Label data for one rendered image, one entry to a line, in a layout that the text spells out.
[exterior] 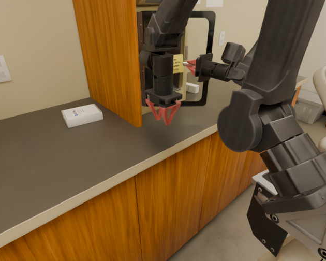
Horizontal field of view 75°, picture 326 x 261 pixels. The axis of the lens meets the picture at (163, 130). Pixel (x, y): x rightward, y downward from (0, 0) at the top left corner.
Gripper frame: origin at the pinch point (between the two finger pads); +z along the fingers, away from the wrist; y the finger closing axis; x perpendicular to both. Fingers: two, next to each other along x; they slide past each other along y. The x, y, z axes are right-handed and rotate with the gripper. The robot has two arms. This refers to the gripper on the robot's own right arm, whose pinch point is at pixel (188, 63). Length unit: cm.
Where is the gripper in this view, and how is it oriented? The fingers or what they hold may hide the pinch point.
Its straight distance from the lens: 91.8
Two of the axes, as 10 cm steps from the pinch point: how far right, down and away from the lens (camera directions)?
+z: -6.5, -3.9, 6.5
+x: -7.6, 3.3, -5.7
